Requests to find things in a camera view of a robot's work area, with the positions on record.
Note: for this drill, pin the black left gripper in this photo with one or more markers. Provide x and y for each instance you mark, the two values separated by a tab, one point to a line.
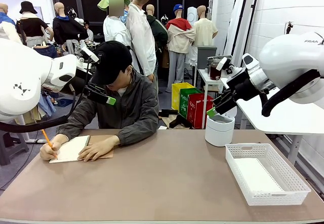
79	82

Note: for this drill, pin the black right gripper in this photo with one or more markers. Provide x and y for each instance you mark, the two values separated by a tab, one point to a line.
240	87

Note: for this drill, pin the spiral notebook brown cover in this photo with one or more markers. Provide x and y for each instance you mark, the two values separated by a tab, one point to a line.
73	149

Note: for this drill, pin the orange pencil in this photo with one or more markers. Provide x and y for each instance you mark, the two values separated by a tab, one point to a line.
46	139

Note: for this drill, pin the white paper sheet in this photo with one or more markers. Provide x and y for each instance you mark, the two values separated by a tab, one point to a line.
255	176

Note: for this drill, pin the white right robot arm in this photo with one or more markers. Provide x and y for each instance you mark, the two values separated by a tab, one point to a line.
291	56

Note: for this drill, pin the person's right forearm grey sleeve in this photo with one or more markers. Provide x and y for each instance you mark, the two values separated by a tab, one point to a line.
73	125

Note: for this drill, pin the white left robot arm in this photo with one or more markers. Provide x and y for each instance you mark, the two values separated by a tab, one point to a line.
22	82

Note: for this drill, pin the person's left forearm grey sleeve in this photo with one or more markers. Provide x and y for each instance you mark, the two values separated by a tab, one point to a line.
138	132

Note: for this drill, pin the person's left hand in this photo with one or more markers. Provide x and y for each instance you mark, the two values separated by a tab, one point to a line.
98	149

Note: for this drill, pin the person's right hand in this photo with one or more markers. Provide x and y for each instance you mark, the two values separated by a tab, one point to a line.
50	151

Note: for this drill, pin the red recycling bin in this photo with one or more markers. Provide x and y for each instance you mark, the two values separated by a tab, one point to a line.
197	112

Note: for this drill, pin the glass jar dark liquid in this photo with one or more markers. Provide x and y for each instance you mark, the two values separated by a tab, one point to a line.
214	73

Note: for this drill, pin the white round trash bin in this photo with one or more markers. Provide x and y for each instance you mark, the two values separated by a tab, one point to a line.
219	132

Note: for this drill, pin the small white side table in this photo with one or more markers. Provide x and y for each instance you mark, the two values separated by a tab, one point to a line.
202	74

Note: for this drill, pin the seated person grey jacket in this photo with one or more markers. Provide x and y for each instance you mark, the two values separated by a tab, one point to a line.
136	102

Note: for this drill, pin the black cap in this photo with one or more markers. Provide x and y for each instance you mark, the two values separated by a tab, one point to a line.
111	59

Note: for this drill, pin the green recycling bin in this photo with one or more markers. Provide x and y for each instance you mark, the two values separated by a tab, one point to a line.
184	102

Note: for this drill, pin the metal pot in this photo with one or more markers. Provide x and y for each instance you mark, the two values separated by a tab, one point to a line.
212	58

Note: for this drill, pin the yellow recycling bin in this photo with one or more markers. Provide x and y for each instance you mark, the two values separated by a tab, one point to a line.
176	96

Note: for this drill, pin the grey cabinet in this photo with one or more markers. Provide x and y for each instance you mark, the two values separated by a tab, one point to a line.
206	54

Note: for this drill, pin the blue hanging garment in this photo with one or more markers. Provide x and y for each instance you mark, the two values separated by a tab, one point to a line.
48	106

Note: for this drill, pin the large white table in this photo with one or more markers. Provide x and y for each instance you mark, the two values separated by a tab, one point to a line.
278	125

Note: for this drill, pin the background person white shirt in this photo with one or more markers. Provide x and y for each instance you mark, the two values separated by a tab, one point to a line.
89	32

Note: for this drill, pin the small white floor card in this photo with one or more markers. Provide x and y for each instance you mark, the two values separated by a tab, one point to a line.
162	127

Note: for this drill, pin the mannequin green checked hat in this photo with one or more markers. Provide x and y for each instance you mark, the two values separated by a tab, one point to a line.
114	30

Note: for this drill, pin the tall mannequin white shirt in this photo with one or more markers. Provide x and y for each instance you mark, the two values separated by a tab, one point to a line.
141	36

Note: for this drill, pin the mannequin cream shirt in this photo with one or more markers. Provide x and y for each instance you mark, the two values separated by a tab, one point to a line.
205	32

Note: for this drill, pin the mannequin black hoodie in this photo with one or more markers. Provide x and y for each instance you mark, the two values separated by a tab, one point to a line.
67	29

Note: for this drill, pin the mannequin blue cap red jacket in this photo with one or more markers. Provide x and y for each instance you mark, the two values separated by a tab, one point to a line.
179	36

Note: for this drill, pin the mannequin dark green jacket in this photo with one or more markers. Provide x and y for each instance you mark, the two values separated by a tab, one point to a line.
159	31

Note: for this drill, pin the white oblong device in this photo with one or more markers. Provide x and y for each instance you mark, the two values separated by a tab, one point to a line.
192	16

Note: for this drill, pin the mannequin black bucket hat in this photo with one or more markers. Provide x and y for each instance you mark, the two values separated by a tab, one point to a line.
31	26

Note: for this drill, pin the black tripod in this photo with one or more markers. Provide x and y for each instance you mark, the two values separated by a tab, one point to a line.
289	27

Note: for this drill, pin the grey step stool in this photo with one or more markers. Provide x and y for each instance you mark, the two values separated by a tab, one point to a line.
15	148

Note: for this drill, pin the white perforated plastic basket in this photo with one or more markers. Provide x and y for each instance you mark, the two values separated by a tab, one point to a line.
268	200

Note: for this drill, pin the mannequin blue white shirt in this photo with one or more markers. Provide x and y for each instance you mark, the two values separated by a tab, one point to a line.
6	22

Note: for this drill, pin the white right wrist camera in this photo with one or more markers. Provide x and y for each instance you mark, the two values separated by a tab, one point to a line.
222	64

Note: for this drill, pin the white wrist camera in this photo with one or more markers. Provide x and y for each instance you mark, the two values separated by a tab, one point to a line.
222	64
89	54

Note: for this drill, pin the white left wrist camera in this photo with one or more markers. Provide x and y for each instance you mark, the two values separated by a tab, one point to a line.
89	54

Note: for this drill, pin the white table leg frame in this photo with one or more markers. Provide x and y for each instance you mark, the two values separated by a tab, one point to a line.
38	141

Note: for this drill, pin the black wall conduit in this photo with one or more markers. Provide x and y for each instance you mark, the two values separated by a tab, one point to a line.
240	21
255	3

